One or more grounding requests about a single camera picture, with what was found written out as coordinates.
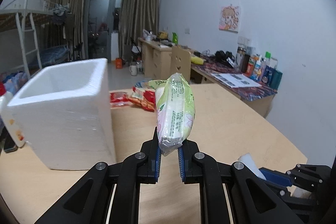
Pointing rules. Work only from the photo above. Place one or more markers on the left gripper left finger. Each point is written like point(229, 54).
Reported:
point(108, 193)

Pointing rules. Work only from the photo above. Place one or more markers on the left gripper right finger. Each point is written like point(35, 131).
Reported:
point(231, 193)

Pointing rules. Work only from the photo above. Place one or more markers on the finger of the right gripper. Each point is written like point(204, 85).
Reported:
point(276, 177)

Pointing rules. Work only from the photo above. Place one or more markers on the green tissue pack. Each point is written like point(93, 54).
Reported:
point(175, 111)

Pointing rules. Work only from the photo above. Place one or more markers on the white styrofoam box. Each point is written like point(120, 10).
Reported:
point(64, 114)

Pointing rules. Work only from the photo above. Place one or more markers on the black smartphone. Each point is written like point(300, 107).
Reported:
point(9, 145)

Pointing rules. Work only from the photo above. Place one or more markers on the red snack packet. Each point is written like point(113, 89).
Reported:
point(118, 99)

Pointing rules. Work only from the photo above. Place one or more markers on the white paper sheet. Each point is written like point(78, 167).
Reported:
point(235, 80)

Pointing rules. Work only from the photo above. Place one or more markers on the white lotion pump bottle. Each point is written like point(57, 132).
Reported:
point(13, 129)

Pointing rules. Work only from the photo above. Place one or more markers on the orange snack packet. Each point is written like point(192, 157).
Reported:
point(143, 98)

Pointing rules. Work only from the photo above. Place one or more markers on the patterned desk cloth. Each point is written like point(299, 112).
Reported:
point(222, 68)

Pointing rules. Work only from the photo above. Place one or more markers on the black headphones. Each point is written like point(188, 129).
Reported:
point(225, 58)

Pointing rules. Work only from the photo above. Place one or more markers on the blue plaid quilt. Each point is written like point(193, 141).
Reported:
point(13, 82)

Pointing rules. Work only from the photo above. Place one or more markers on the wooden smiley chair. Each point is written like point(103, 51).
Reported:
point(180, 62)

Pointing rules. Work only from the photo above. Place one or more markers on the light wooden desk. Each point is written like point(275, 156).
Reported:
point(156, 59)

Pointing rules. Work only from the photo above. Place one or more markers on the metal bunk bed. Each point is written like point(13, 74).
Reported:
point(23, 42)

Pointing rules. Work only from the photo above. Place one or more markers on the brown right curtain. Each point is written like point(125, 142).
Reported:
point(136, 16)

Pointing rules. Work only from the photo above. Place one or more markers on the brown curtain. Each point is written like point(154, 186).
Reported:
point(136, 16)
point(66, 26)

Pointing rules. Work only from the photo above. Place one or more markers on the glass balcony door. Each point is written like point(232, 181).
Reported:
point(101, 28)

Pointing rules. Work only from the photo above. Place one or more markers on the brown left curtain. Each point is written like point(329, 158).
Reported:
point(66, 26)

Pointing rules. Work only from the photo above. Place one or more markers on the anime girl wall poster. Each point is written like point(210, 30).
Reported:
point(230, 18)

